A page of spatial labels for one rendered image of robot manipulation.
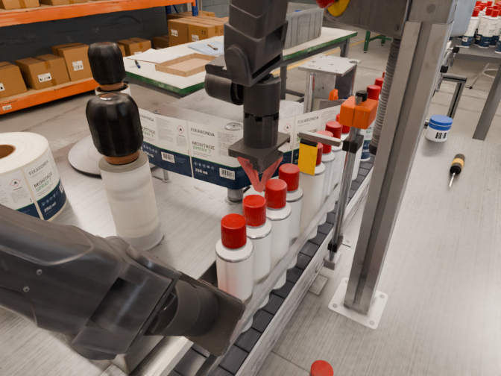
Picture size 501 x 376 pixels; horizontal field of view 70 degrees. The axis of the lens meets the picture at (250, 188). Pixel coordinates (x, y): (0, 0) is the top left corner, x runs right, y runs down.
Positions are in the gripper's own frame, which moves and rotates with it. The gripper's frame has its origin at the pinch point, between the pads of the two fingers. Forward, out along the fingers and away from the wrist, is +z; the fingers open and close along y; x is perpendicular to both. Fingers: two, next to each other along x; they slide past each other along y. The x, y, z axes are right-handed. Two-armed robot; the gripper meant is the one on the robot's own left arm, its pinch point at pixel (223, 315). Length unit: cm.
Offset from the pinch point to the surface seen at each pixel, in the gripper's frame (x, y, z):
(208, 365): 5.0, -3.6, -7.2
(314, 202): -24.1, -2.6, 12.8
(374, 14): -40.2, -7.6, -16.8
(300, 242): -15.2, -4.2, 7.8
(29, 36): -145, 413, 172
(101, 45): -41, 58, 3
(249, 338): 1.7, -3.4, 5.5
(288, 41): -161, 88, 135
